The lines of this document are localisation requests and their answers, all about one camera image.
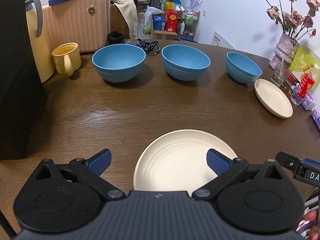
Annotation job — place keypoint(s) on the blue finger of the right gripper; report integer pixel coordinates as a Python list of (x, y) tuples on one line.
[(312, 161)]

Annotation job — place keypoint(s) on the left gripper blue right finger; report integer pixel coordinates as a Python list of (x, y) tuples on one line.
[(229, 172)]

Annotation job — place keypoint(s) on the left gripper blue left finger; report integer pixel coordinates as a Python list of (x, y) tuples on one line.
[(88, 172)]

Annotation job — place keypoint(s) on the cream plate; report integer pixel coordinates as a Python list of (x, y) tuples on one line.
[(177, 161), (273, 99)]

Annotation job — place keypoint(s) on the blue bowl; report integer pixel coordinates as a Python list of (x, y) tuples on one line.
[(241, 68), (119, 62), (184, 63)]

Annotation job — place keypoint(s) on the person's right hand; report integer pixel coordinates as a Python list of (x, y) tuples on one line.
[(312, 231)]

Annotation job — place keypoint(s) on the purple tissue pack near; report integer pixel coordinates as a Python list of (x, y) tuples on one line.
[(315, 114)]

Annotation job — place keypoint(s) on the purple tissue pack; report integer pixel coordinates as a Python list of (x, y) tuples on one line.
[(308, 102), (315, 114)]

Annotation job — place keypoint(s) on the purple tissue pack far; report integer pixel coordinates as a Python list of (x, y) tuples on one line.
[(308, 102)]

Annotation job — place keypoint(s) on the clear drinking glass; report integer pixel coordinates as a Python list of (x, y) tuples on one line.
[(280, 73)]

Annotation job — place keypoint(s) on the pink textured vase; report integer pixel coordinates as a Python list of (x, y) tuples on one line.
[(284, 51)]

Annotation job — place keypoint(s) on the yellow ceramic mug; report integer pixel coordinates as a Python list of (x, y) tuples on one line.
[(67, 58)]

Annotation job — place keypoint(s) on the black round pouch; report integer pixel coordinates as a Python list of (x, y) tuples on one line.
[(115, 37)]

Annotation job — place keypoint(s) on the dried pink flowers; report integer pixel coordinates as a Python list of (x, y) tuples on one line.
[(293, 23)]

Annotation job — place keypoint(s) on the pink ribbed suitcase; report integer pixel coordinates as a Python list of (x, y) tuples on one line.
[(85, 22)]

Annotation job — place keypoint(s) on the wooden chair with beige cloth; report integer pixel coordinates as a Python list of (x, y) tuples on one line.
[(128, 10)]

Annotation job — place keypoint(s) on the blue carton box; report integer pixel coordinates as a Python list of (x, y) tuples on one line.
[(159, 22)]

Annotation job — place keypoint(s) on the white plastic bag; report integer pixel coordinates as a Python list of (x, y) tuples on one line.
[(150, 11)]

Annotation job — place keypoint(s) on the red gift box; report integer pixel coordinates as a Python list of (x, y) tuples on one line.
[(171, 17)]

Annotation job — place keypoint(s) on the yellow thermos jug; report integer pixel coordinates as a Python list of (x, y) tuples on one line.
[(37, 34)]

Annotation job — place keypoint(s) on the wire storage rack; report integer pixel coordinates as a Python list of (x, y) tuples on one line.
[(187, 25)]

